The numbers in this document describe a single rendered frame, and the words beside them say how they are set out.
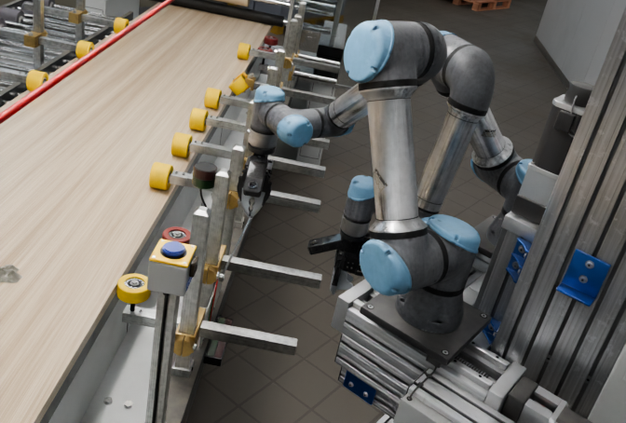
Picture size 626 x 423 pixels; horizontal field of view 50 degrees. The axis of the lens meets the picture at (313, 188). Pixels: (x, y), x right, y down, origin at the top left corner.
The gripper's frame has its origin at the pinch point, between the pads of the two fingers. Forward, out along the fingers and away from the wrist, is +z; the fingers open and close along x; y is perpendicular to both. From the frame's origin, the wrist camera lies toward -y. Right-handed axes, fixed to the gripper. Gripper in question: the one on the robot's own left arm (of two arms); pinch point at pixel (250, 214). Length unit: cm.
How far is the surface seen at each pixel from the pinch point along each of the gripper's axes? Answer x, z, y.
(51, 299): 38, 11, -37
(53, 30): 137, 21, 193
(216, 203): 8.3, -5.2, -7.1
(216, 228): 7.5, 2.2, -7.1
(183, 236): 17.1, 10.1, -1.5
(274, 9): 58, 74, 594
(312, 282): -20.5, 15.9, -2.8
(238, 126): 15, 5, 72
